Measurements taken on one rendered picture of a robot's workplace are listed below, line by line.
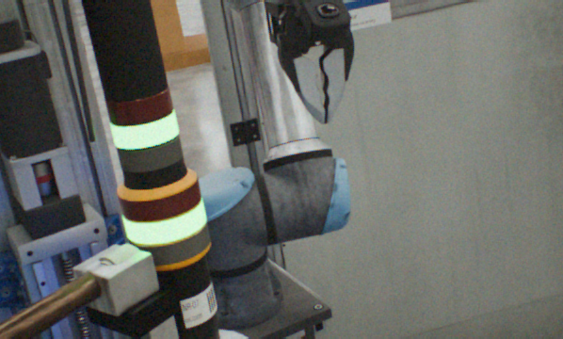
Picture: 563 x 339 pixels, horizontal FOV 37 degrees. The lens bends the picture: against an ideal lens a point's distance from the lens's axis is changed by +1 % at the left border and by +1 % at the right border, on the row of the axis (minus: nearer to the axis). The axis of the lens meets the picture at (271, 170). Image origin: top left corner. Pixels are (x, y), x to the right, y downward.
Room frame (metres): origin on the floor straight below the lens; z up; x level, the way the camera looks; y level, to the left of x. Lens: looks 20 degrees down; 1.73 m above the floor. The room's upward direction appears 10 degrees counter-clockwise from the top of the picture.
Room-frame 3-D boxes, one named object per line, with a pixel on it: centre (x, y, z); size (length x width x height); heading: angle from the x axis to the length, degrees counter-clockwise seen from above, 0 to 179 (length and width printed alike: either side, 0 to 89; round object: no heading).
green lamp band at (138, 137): (0.42, 0.06, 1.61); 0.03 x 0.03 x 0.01
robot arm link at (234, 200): (1.25, 0.08, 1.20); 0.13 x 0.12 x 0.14; 96
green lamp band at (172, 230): (0.42, 0.06, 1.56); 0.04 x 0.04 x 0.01
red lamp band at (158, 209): (0.42, 0.06, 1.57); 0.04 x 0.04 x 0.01
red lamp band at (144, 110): (0.42, 0.06, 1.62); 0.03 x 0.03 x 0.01
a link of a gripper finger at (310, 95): (0.98, -0.06, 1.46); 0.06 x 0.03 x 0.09; 13
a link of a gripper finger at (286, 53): (0.96, -0.05, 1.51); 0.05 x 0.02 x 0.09; 103
